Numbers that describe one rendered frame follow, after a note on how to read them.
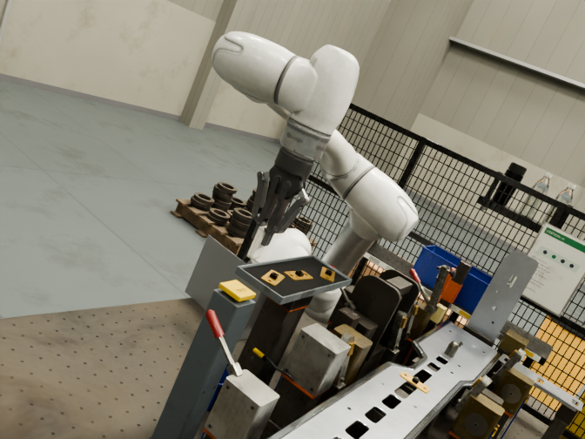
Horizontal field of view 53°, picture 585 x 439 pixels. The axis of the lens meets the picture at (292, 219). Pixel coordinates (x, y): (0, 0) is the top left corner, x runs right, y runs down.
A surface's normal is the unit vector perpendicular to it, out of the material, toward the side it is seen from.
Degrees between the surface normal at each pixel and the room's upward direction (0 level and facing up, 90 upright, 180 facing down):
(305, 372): 90
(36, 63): 90
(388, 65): 90
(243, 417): 90
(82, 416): 0
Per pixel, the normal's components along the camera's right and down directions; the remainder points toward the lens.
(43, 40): 0.71, 0.47
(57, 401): 0.40, -0.88
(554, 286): -0.50, 0.02
